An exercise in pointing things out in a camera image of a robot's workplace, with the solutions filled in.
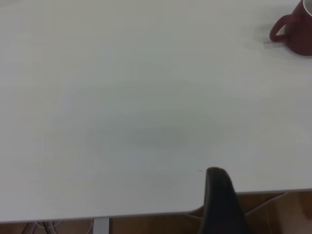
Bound white table leg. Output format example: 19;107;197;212
93;217;110;234

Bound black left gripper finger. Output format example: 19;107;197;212
198;167;250;234

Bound pale floor cable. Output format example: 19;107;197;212
23;220;94;234

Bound red ceramic mug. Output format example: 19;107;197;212
269;0;312;57

